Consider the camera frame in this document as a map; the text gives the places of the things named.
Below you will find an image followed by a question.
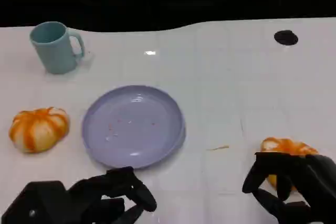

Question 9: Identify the black round table grommet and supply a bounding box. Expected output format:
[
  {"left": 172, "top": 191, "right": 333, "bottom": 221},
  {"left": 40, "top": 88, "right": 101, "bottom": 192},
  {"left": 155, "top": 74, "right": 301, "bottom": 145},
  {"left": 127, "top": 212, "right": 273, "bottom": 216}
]
[{"left": 274, "top": 30, "right": 299, "bottom": 46}]

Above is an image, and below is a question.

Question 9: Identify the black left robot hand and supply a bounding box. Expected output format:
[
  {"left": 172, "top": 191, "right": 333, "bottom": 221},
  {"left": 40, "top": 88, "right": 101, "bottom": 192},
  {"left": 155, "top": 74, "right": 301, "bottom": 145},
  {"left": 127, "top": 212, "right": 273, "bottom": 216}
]
[{"left": 65, "top": 166, "right": 158, "bottom": 224}]

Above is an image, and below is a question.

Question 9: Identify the orange and white bread roll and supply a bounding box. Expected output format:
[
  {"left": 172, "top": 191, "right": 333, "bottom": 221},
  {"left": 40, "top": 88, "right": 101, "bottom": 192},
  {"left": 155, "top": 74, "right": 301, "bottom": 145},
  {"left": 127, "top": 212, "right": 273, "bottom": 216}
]
[
  {"left": 259, "top": 136, "right": 320, "bottom": 192},
  {"left": 8, "top": 106, "right": 70, "bottom": 154}
]

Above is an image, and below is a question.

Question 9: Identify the lilac plate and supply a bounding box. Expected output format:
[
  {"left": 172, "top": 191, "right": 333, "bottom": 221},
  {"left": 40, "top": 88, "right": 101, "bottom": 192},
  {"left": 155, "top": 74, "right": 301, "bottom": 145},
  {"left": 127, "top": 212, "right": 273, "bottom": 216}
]
[{"left": 81, "top": 84, "right": 186, "bottom": 169}]

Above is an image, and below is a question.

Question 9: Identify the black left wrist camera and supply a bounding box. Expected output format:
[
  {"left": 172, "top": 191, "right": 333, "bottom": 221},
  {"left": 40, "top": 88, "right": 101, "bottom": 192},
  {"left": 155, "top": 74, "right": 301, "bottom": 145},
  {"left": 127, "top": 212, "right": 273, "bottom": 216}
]
[{"left": 1, "top": 180, "right": 69, "bottom": 224}]

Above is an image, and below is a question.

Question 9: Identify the pale green mug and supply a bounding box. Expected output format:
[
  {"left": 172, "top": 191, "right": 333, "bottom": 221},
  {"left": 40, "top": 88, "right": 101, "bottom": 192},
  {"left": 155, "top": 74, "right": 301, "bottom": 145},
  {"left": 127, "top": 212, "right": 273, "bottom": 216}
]
[{"left": 29, "top": 21, "right": 85, "bottom": 74}]

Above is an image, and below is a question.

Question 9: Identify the thin orange crumb sliver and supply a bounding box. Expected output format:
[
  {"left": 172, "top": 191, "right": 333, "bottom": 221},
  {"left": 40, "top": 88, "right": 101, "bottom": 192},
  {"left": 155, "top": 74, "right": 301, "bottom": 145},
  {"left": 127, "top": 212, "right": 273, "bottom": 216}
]
[{"left": 206, "top": 144, "right": 230, "bottom": 151}]

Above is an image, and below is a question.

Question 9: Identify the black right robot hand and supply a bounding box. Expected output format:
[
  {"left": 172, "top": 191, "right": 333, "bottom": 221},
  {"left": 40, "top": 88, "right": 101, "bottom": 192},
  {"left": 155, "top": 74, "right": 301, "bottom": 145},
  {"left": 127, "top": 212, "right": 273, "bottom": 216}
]
[{"left": 241, "top": 152, "right": 336, "bottom": 224}]

